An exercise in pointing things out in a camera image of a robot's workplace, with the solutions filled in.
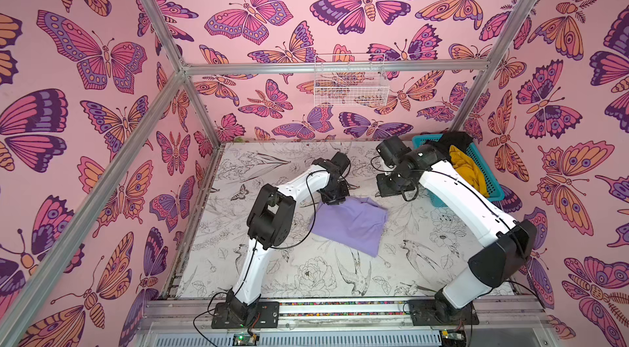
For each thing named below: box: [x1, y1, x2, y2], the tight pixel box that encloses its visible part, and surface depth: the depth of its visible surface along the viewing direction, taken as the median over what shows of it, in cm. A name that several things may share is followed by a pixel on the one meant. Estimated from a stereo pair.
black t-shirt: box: [425, 130, 474, 156], surface depth 111 cm
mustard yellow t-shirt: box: [448, 144, 490, 199], surface depth 99 cm
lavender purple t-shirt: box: [311, 196, 389, 258], surface depth 92 cm
